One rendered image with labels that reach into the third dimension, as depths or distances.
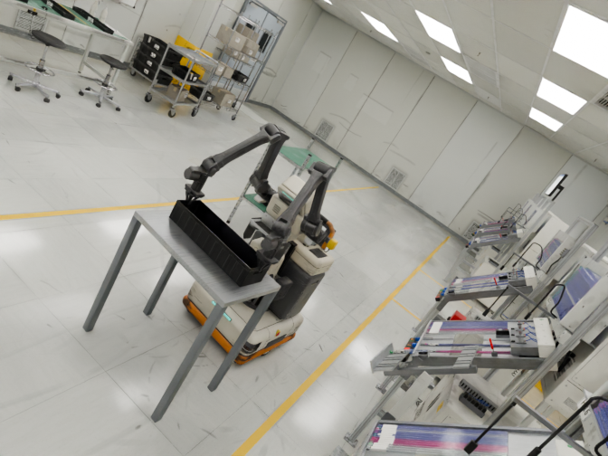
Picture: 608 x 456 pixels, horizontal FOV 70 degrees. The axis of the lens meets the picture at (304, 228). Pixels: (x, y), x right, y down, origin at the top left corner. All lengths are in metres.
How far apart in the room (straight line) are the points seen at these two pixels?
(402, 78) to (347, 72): 1.47
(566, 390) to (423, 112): 9.49
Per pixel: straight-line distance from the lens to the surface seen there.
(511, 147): 11.34
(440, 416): 2.88
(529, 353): 2.72
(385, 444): 1.92
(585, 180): 11.43
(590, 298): 2.59
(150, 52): 8.32
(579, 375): 2.73
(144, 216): 2.29
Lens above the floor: 1.86
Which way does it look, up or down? 19 degrees down
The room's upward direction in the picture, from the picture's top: 32 degrees clockwise
